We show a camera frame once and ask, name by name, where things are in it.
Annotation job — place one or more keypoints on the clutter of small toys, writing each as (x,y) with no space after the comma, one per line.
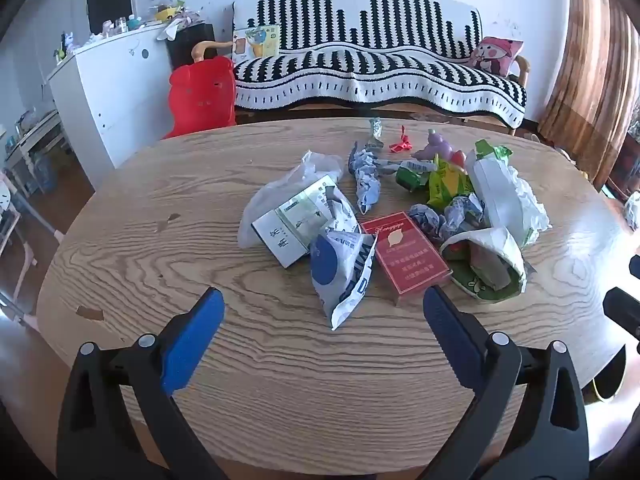
(170,15)

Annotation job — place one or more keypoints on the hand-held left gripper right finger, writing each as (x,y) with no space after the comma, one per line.
(452,332)

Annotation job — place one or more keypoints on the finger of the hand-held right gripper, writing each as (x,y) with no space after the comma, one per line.
(622,310)
(635,266)

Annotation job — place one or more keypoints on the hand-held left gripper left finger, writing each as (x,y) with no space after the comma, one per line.
(192,340)

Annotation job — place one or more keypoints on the black box speaker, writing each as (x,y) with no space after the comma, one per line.
(187,40)

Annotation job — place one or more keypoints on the white folding rack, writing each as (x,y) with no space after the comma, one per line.
(15,230)

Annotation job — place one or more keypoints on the purple toy figure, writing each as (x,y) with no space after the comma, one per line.
(437,147)

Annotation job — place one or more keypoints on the crushed green white paper cup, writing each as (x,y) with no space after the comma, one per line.
(492,255)

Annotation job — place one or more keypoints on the brown curtain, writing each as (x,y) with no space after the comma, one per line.
(590,60)

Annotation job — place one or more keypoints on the black white patterned blanket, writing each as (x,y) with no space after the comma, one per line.
(380,60)

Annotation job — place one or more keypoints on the white medicine box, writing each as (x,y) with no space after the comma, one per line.
(290,225)

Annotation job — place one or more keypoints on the blue water bottle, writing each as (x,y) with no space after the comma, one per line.
(45,172)

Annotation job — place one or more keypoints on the red small wrapper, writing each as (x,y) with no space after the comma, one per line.
(400,146)

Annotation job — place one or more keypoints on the wooden sofa frame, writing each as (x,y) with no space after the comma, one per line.
(207,46)

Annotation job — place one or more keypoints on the green white torn packet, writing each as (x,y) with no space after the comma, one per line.
(492,152)

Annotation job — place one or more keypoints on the blue white plastic wrapper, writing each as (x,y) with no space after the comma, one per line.
(332,272)

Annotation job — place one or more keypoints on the yellow green snack packet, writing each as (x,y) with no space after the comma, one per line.
(447,185)

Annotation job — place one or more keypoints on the small white side table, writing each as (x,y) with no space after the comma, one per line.
(35,132)

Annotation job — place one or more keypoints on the white cabinet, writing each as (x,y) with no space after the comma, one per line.
(120,90)

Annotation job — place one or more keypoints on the crumpled foil wrapper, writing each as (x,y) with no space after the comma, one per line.
(425,220)
(462,212)

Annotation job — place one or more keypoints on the red plastic chair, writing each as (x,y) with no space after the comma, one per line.
(200,92)

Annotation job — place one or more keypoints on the black trash can gold rim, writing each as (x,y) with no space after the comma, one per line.
(607,390)

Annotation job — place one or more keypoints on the clear plastic bag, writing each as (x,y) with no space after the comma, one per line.
(280,185)

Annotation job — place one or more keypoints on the pink cartoon cushion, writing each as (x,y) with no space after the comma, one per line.
(495,55)

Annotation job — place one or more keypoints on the red cigarette box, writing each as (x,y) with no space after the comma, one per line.
(407,260)

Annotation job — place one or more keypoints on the crumpled printed paper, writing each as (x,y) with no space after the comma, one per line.
(342,210)

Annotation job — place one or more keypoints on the green silver candy wrapper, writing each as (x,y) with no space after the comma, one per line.
(375,132)

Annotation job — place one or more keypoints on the children's picture book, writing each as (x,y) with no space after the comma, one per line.
(260,42)

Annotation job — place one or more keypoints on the dark green snack packet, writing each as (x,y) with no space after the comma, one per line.
(412,177)

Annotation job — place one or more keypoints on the long crumpled blue white wrapper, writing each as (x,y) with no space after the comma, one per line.
(367,175)

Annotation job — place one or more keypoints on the white paper bag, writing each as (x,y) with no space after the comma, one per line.
(500,200)

